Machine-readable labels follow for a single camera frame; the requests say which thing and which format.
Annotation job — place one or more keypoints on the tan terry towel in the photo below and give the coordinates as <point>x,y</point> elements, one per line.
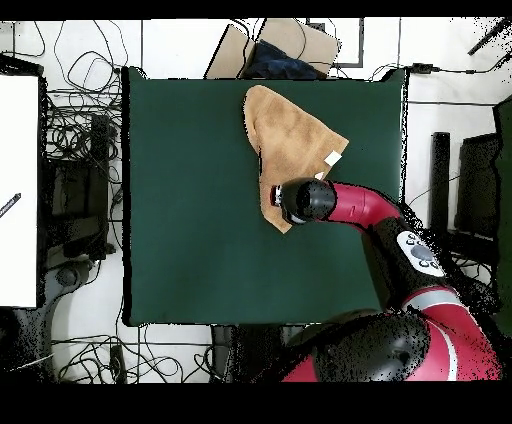
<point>288,128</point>

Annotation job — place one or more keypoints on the black chair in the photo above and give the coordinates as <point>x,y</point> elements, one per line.
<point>76,192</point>
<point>478,188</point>

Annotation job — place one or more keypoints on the black power strip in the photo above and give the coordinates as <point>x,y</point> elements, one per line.
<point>118,364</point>

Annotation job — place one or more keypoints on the grey wheeled chair base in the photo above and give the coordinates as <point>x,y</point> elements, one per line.
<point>64,280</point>

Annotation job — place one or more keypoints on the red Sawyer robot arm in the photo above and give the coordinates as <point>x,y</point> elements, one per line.
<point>360,204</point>

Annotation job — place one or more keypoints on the white flat panel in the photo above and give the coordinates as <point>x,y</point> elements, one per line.
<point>18,180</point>

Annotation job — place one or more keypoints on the black wheeled chair base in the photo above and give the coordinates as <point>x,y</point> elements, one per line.
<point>488,300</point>

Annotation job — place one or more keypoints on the green cloth draped stand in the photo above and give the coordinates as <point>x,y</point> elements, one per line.
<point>504,200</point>

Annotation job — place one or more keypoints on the black upright bar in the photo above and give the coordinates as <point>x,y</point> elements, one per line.
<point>440,168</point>

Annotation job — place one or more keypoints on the black power adapter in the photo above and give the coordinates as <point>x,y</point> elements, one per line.
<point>422,68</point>

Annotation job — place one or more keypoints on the open cardboard box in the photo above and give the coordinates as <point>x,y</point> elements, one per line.
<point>296,36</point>

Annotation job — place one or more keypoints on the black slanted pole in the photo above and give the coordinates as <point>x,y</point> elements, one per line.
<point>490,36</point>

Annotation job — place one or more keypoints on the dark rectangular frame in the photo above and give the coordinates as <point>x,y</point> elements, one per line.
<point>352,64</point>

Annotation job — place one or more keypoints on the dark green table cloth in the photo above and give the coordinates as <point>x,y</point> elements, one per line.
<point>180,240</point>

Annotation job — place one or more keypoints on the dark blue garment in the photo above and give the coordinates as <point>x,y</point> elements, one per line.
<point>276,64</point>

